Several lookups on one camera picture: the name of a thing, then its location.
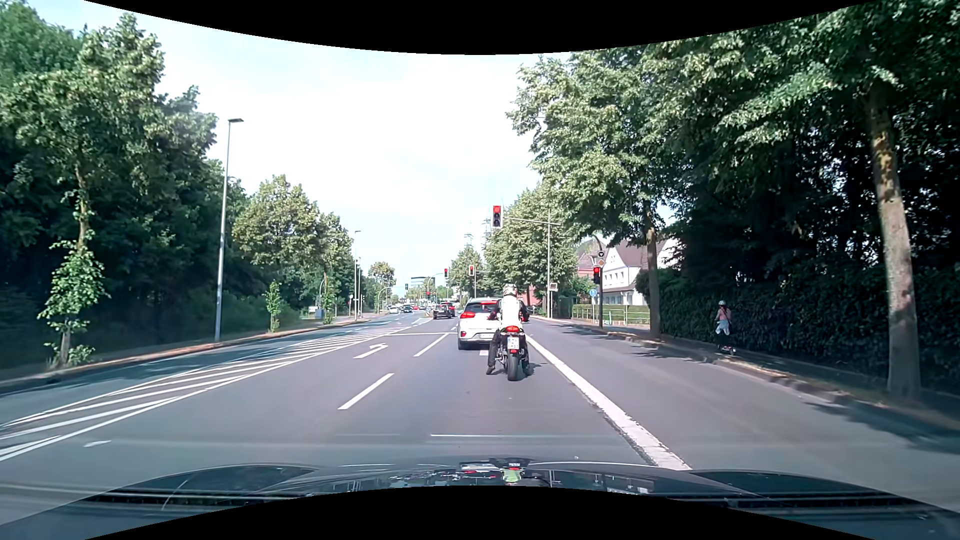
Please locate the white car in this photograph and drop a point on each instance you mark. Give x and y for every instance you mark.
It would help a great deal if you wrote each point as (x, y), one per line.
(474, 322)

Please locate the dark car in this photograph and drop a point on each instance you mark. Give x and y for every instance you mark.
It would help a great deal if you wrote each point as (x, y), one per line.
(442, 310)

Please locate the person on motorcycle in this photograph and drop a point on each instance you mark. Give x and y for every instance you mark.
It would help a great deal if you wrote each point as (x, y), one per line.
(511, 330)

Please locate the queue of cars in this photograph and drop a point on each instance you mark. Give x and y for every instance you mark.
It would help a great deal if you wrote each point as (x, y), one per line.
(409, 307)

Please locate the red brick building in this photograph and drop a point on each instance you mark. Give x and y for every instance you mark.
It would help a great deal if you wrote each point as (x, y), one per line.
(586, 264)

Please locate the grey asphalt road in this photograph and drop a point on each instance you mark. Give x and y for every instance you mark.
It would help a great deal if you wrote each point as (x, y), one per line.
(450, 405)

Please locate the green metal fence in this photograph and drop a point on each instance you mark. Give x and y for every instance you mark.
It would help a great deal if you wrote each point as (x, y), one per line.
(611, 313)

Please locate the white house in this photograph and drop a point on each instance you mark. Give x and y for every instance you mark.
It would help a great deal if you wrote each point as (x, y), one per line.
(624, 274)

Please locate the road markings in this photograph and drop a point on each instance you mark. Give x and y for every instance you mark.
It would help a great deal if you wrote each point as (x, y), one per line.
(611, 411)

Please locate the car's own bonnet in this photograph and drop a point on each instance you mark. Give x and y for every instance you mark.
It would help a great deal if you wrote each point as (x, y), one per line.
(420, 480)

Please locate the row of trees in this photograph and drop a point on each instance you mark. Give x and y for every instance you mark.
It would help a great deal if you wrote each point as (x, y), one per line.
(112, 195)
(750, 150)

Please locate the dark green hedge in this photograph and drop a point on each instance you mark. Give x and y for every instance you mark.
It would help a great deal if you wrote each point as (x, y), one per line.
(810, 315)

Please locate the traffic light on post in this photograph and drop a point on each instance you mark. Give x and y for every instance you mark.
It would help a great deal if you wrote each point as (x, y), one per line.
(471, 274)
(597, 274)

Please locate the tall grey lamp post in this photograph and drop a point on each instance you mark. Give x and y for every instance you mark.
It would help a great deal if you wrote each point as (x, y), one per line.
(221, 240)

